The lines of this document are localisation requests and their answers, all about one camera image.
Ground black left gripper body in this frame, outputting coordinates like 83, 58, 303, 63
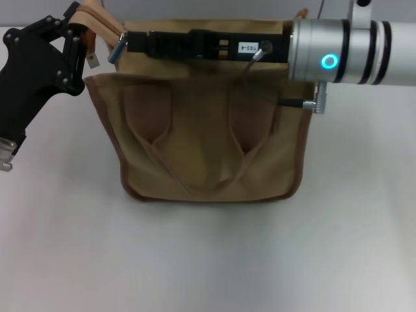
0, 25, 83, 154

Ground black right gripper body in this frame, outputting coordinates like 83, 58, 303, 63
181, 28, 293, 63

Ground silver metal zipper pull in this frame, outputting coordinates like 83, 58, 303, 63
107, 31, 129, 64

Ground khaki canvas food bag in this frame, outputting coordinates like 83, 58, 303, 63
70, 0, 318, 204

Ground right gripper cable with connector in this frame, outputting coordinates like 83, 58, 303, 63
242, 40, 329, 116

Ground silver camera mount clamp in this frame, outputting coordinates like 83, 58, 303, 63
348, 0, 375, 31

